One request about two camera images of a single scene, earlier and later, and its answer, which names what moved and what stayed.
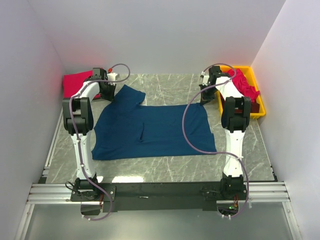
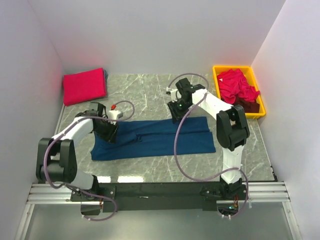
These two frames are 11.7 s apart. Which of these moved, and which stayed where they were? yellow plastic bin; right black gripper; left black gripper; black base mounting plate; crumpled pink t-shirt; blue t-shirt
Moved: right black gripper; blue t-shirt; left black gripper
Stayed: yellow plastic bin; crumpled pink t-shirt; black base mounting plate
